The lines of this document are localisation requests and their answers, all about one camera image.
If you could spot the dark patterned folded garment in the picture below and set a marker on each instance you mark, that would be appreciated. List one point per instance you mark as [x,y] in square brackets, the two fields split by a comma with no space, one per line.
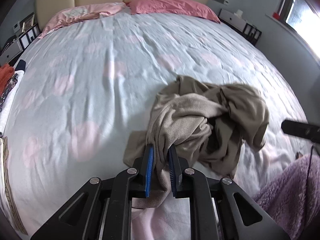
[8,87]

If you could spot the purple fuzzy sleeve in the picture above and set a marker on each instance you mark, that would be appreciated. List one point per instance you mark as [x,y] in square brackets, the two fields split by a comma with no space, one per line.
[292,198]

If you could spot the beige long-sleeve shirt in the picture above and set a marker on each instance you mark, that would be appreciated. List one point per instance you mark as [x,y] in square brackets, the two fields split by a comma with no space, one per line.
[206,123]

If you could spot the white nightstand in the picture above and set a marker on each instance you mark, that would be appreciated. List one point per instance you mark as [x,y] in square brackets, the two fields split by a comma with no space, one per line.
[16,45]
[241,26]

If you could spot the light blue pink-dotted bedsheet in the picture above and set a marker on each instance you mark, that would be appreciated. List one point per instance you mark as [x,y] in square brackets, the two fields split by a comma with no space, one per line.
[87,86]

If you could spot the left white nightstand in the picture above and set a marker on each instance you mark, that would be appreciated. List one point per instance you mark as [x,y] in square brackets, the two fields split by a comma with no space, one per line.
[16,45]

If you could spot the dark pink pillow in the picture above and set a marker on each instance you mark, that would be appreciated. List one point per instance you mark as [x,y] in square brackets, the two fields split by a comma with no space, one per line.
[180,7]

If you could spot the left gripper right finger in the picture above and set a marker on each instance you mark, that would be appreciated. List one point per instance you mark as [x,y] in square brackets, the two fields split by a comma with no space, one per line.
[176,167]

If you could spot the right white nightstand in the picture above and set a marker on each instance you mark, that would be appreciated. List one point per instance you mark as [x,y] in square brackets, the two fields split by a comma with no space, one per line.
[241,26]

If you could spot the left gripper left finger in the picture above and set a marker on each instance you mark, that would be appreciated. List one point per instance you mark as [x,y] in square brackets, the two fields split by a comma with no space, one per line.
[141,183]

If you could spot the light pink satin pillow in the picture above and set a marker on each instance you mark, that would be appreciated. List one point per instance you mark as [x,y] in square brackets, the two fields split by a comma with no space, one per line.
[81,13]

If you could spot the picture frame on nightstand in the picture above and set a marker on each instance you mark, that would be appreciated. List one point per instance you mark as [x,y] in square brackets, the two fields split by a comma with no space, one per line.
[27,22]

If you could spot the white folded garment stack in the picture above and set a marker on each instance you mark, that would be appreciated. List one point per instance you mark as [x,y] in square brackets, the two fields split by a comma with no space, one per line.
[9,101]

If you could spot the orange folded garment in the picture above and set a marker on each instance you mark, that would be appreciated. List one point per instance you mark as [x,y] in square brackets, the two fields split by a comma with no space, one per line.
[6,73]

